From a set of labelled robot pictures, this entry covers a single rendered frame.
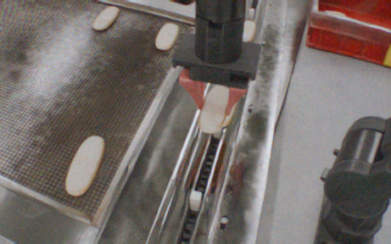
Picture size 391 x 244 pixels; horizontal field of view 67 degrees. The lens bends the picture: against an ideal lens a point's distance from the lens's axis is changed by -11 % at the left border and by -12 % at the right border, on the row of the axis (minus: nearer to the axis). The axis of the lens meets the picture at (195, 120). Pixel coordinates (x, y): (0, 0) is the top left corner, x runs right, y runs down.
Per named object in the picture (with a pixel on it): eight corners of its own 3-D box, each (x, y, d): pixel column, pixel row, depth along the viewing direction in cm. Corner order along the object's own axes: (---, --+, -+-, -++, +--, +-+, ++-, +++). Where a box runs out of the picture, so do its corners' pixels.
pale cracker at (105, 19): (105, 32, 64) (105, 27, 63) (88, 28, 64) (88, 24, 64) (123, 9, 71) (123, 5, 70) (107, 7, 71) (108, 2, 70)
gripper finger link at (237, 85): (201, 91, 50) (201, 38, 44) (248, 100, 49) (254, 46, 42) (188, 123, 46) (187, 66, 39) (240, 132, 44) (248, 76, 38)
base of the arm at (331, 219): (366, 268, 40) (373, 200, 47) (393, 243, 34) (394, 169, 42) (310, 253, 42) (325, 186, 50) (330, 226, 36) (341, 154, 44)
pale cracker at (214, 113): (220, 137, 44) (221, 131, 43) (192, 131, 44) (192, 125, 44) (234, 90, 51) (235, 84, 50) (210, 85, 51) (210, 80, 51)
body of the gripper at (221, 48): (186, 44, 45) (185, -6, 40) (260, 56, 43) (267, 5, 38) (170, 71, 40) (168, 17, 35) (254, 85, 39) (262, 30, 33)
